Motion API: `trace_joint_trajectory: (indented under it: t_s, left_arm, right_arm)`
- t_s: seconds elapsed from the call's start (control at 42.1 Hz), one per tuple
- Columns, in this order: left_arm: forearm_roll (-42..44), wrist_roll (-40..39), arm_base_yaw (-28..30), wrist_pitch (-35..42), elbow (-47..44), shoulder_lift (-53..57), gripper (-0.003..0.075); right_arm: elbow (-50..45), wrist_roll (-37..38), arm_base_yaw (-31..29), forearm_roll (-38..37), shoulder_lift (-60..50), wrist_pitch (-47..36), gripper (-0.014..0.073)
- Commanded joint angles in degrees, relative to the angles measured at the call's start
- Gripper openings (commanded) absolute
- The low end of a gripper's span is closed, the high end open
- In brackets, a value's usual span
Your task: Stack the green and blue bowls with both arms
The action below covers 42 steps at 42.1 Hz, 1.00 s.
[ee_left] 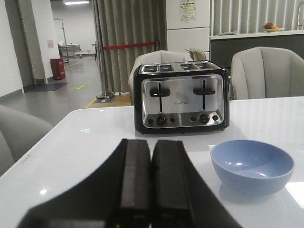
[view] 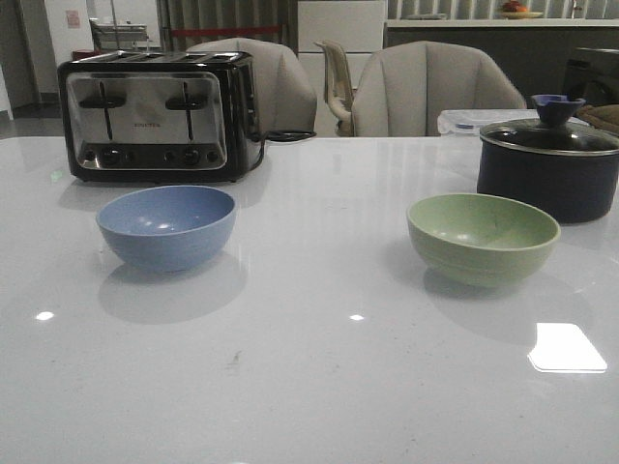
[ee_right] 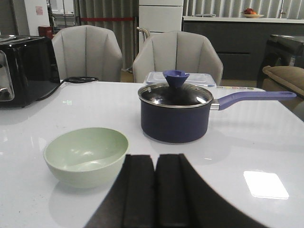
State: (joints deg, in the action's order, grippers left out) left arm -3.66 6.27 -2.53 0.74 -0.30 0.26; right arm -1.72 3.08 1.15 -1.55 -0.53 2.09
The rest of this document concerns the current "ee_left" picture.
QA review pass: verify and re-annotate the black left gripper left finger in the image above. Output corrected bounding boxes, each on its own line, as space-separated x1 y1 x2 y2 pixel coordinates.
18 139 150 228

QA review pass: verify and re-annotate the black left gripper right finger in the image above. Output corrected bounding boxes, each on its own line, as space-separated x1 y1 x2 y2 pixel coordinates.
152 140 241 228

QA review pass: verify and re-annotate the blue bowl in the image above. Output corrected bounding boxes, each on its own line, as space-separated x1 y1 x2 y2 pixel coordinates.
210 140 295 196

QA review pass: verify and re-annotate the black and silver toaster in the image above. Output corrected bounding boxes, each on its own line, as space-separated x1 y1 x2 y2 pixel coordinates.
133 60 229 134

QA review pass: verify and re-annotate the grey armchair at left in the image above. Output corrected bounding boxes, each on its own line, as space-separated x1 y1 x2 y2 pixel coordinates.
0 105 53 175

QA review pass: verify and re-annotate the red bin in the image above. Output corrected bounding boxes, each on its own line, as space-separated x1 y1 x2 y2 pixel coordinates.
50 57 66 80

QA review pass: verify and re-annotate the beige armchair behind toaster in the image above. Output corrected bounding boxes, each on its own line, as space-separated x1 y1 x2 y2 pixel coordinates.
128 50 192 105

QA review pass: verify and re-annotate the beige plastic chair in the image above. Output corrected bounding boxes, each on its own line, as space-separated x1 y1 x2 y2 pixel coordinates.
185 47 208 61

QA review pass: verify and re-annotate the beige armchair on right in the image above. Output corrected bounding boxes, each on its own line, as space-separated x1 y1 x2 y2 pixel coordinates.
231 47 304 100

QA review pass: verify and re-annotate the red barrier belt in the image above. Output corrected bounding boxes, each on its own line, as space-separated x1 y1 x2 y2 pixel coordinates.
103 41 159 50

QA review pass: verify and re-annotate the metal cart in hallway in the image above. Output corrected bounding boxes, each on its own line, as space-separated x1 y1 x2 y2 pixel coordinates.
57 44 82 63

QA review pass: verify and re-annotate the dark kitchen counter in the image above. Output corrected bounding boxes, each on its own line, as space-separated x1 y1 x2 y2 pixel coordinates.
209 30 304 69

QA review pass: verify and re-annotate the beige curtain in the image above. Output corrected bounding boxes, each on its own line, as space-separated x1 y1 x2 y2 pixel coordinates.
93 0 167 93

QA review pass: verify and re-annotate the white refrigerator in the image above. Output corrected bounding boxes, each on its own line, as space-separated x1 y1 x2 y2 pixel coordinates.
166 0 210 55

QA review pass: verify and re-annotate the fruit plate on counter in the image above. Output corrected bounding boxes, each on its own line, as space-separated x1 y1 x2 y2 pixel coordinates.
262 23 285 32

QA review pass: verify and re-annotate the metal stanchion post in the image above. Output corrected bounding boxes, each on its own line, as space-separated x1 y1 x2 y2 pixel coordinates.
96 45 114 99

